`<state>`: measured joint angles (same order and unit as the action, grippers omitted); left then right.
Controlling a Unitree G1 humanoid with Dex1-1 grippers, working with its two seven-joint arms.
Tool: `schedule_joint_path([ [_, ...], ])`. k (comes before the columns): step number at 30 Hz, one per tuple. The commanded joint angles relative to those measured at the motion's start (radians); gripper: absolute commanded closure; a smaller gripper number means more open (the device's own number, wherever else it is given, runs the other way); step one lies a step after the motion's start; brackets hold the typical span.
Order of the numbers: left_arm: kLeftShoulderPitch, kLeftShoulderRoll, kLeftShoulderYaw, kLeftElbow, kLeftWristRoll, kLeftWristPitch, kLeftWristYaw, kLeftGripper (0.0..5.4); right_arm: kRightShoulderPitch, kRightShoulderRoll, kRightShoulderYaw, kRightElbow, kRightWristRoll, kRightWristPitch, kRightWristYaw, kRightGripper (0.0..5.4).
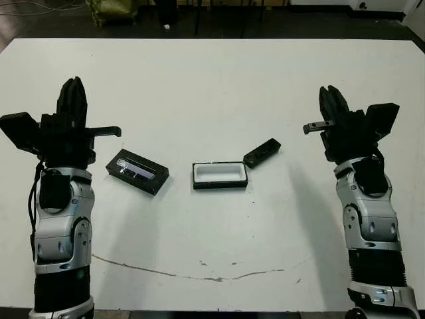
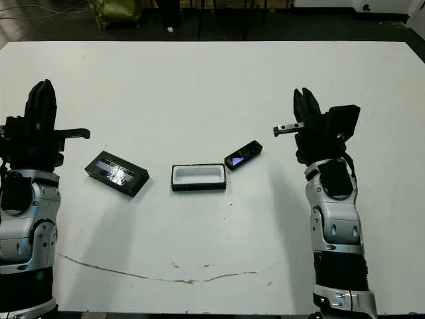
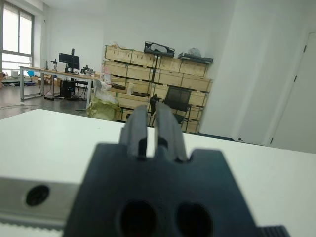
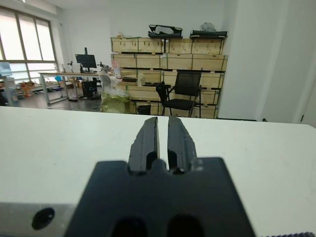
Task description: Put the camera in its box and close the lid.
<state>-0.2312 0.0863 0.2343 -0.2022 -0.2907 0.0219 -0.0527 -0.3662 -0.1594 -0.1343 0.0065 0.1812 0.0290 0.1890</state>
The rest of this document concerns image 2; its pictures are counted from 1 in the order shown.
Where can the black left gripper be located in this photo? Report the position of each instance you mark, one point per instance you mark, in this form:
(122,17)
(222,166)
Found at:
(36,149)

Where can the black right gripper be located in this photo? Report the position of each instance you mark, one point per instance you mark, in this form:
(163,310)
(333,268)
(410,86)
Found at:
(315,143)

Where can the slim black camera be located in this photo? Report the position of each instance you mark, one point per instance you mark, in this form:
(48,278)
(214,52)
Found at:
(242,157)

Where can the black box lid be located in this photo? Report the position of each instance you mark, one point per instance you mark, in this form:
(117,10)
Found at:
(116,172)

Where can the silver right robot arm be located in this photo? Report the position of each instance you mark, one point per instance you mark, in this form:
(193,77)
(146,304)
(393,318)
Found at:
(342,216)

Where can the black box base white insert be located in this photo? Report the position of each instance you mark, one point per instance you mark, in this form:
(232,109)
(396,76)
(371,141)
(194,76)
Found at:
(199,186)

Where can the yellow-green bag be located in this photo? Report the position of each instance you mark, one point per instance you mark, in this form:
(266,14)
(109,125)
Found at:
(113,13)

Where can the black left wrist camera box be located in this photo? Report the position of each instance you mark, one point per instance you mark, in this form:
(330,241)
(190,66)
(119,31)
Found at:
(13,131)

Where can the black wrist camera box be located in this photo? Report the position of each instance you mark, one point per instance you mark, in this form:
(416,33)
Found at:
(343,121)
(13,131)

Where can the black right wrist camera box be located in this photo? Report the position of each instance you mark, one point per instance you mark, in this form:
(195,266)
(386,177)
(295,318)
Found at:
(343,121)

